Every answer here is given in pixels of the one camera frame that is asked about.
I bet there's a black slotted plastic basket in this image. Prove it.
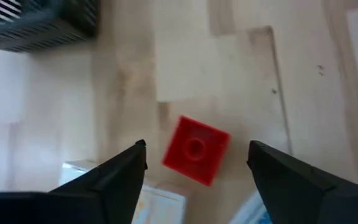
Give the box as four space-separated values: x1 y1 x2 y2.
0 0 101 53

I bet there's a blue patterned card deck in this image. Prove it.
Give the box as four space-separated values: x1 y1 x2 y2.
228 189 273 224

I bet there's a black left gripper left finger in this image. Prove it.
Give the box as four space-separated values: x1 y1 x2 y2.
0 139 149 224

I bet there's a small red toy brick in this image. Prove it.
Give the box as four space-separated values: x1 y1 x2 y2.
162 114 232 187

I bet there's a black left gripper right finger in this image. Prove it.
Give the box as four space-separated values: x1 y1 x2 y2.
246 139 358 224

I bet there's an orange patterned card deck box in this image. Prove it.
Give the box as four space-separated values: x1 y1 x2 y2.
59 159 188 224

